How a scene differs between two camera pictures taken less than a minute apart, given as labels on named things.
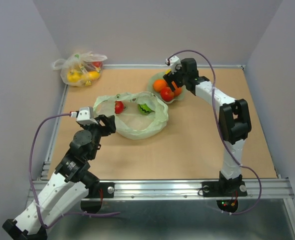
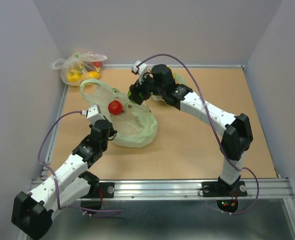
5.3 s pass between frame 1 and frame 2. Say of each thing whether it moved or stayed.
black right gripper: moved
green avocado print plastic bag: moved
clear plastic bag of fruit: stayed
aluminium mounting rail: stayed
